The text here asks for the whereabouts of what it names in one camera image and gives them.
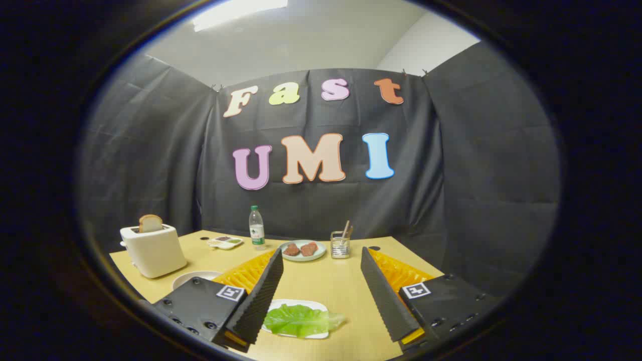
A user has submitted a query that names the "white bread slice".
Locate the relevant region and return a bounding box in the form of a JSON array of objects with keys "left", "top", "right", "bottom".
[{"left": 139, "top": 214, "right": 164, "bottom": 234}]

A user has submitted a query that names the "black backdrop cloth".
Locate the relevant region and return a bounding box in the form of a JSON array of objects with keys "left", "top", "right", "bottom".
[{"left": 78, "top": 43, "right": 561, "bottom": 296}]

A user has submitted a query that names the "clear plastic water bottle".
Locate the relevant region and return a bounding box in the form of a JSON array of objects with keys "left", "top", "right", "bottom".
[{"left": 249, "top": 205, "right": 266, "bottom": 251}]

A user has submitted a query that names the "white rectangular plate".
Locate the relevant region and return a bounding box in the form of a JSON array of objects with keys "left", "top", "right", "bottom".
[{"left": 261, "top": 299, "right": 330, "bottom": 340}]

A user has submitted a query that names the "pale green round plate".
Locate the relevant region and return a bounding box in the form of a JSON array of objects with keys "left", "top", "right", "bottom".
[{"left": 278, "top": 240, "right": 327, "bottom": 262}]

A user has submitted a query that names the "ceiling light panel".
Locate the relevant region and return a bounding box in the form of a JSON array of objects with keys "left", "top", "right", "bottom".
[{"left": 192, "top": 0, "right": 289, "bottom": 33}]

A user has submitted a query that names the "white sectioned condiment dish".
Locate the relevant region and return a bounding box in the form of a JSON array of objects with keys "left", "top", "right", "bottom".
[{"left": 207, "top": 236, "right": 244, "bottom": 250}]

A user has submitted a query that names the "green lettuce leaf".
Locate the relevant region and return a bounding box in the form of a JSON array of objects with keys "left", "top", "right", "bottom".
[{"left": 263, "top": 304, "right": 347, "bottom": 338}]

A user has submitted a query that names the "clear glass cup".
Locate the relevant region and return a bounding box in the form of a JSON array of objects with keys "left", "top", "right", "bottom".
[{"left": 330, "top": 231, "right": 351, "bottom": 259}]

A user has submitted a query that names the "white round plate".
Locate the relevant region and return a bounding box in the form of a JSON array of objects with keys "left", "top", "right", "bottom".
[{"left": 172, "top": 271, "right": 223, "bottom": 291}]

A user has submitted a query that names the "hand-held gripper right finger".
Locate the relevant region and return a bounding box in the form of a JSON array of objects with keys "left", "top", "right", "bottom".
[{"left": 360, "top": 246, "right": 502, "bottom": 351}]

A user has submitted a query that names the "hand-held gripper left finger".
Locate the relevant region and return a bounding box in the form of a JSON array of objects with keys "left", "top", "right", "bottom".
[{"left": 150, "top": 247, "right": 284, "bottom": 353}]

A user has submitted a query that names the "white toaster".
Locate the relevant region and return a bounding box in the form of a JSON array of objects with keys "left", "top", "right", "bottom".
[{"left": 119, "top": 223, "right": 188, "bottom": 279}]

